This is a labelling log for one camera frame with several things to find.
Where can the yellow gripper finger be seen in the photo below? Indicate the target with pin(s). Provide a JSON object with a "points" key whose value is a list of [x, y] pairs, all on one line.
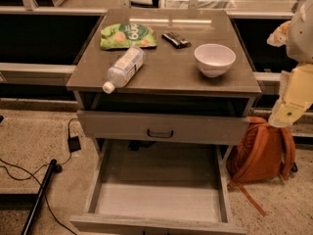
{"points": [[278, 37]]}

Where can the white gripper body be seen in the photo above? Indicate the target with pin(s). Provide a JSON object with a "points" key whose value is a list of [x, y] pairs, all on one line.
{"points": [[301, 38]]}

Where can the clear plastic water bottle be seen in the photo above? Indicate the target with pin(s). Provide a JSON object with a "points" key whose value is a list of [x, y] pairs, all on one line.
{"points": [[121, 72]]}

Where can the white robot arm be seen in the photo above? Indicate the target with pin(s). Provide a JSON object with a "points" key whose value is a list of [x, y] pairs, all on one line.
{"points": [[300, 34]]}

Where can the grey drawer cabinet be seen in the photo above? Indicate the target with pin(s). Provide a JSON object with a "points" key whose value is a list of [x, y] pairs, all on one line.
{"points": [[169, 82]]}

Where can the open bottom drawer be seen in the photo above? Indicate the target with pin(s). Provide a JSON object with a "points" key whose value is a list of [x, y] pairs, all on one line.
{"points": [[164, 189]]}

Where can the white bowl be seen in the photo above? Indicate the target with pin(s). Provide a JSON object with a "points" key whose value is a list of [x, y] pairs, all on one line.
{"points": [[213, 60]]}

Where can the orange backpack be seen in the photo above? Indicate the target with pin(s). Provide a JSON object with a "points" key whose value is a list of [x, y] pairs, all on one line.
{"points": [[264, 152]]}

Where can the black snack bar packet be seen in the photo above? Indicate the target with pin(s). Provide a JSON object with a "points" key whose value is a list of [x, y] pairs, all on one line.
{"points": [[176, 40]]}

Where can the green snack bag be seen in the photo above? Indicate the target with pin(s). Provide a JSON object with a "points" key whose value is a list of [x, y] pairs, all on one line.
{"points": [[125, 35]]}

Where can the black power adapter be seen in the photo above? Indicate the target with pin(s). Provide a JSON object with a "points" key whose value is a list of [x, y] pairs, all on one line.
{"points": [[73, 144]]}

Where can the black pole on floor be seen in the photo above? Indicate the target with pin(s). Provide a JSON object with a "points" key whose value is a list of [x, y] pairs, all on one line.
{"points": [[39, 198]]}

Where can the metal railing frame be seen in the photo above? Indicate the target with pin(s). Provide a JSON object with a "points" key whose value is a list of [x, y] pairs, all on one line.
{"points": [[156, 4]]}

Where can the upper drawer with black handle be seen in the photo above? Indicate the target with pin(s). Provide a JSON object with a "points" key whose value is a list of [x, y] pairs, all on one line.
{"points": [[164, 128]]}

